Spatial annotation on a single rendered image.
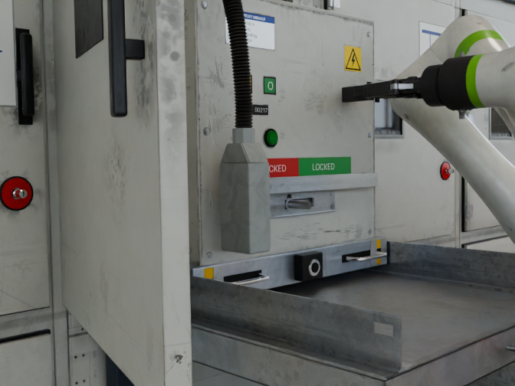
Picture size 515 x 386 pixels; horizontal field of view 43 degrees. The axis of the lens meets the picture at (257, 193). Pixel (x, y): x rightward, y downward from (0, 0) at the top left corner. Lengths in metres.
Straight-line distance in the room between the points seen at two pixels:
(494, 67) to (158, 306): 0.70
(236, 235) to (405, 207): 1.02
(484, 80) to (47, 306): 0.85
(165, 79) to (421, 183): 1.48
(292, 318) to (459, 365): 0.23
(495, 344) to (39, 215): 0.78
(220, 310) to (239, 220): 0.14
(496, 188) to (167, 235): 1.02
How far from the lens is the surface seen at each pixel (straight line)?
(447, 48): 1.56
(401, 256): 1.47
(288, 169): 1.25
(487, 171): 1.56
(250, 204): 1.03
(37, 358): 1.27
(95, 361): 1.35
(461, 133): 1.57
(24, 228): 1.22
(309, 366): 0.88
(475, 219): 2.37
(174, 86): 0.67
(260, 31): 1.22
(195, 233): 1.12
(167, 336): 0.69
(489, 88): 1.16
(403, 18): 2.03
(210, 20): 1.14
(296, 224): 1.27
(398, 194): 1.97
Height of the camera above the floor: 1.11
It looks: 3 degrees down
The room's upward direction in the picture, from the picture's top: 1 degrees counter-clockwise
